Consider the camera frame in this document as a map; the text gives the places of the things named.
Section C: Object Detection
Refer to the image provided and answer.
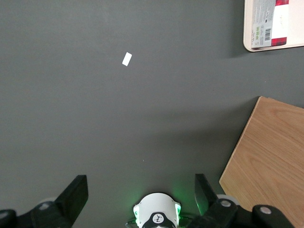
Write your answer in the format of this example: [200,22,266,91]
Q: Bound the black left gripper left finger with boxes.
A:
[30,175,89,228]

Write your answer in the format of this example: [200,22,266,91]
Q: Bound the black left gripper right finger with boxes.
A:
[187,173,253,228]

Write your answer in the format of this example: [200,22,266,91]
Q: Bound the red cookie box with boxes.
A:
[251,0,291,49]

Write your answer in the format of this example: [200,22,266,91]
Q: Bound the cream rectangular tray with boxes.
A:
[243,0,304,53]

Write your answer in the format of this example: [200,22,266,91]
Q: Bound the wooden board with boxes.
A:
[218,96,304,228]

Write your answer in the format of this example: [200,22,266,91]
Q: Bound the white paper label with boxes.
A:
[122,52,133,67]

